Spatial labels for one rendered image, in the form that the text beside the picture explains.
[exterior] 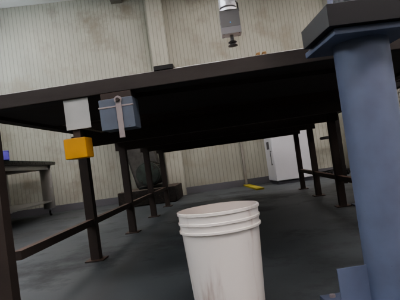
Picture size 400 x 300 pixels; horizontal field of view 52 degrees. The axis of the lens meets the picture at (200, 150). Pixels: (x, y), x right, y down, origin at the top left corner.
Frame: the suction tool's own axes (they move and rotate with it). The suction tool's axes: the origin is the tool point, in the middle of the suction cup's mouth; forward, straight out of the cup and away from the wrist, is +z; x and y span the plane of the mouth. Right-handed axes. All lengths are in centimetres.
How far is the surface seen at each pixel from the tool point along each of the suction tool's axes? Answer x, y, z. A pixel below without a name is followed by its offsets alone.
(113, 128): 23, 52, 31
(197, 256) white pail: 39, 25, 80
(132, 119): 23, 44, 29
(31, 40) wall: -553, 317, -212
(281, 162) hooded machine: -507, -90, 67
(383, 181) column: 55, -34, 61
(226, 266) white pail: 42, 15, 84
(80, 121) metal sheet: 20, 65, 26
